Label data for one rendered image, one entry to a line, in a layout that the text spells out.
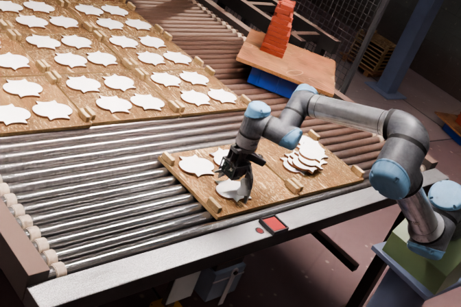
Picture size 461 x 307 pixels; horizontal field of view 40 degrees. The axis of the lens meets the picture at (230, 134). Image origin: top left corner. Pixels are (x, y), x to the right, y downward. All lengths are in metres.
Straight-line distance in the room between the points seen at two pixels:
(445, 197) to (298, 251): 1.69
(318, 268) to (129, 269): 2.04
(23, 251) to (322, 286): 2.18
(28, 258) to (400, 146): 1.02
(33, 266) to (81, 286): 0.13
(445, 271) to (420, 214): 0.39
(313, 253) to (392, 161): 2.06
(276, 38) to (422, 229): 1.50
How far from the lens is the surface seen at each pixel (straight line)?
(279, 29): 3.19
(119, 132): 2.33
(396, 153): 1.77
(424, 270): 2.33
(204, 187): 2.15
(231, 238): 2.01
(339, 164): 2.67
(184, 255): 1.87
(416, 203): 1.90
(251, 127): 1.98
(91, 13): 3.25
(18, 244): 1.71
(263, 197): 2.22
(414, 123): 1.83
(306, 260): 3.68
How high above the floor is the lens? 2.09
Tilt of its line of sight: 27 degrees down
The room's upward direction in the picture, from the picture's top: 21 degrees clockwise
